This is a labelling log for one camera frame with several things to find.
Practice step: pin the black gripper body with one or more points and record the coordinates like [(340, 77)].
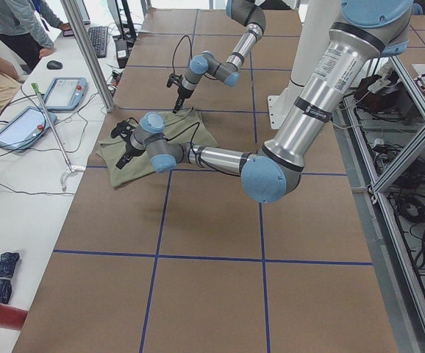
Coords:
[(181, 93), (129, 149)]

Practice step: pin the olive green long-sleeve shirt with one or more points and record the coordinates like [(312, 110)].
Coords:
[(165, 139)]

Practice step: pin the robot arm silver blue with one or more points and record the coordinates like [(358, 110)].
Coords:
[(340, 37), (246, 13)]

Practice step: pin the metal reacher grabber tool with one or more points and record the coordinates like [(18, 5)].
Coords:
[(70, 167)]

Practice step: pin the far blue teach pendant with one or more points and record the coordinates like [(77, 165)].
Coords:
[(64, 94)]

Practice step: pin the blue teach pendant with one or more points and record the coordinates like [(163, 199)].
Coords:
[(64, 94), (24, 130)]

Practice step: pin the black keyboard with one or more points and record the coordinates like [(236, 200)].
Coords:
[(98, 36)]

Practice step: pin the near blue teach pendant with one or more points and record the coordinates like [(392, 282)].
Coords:
[(24, 130)]

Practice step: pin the black computer mouse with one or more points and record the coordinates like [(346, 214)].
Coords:
[(54, 65)]

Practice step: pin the person in grey jacket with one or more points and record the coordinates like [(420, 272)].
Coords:
[(21, 31)]

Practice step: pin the folded dark blue umbrella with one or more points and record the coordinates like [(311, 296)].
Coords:
[(8, 262)]

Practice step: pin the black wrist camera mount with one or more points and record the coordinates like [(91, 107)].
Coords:
[(173, 79), (122, 128)]

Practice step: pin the aluminium frame post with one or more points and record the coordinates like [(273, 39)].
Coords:
[(75, 20)]

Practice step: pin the white central pedestal column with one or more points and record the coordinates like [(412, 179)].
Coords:
[(313, 41)]

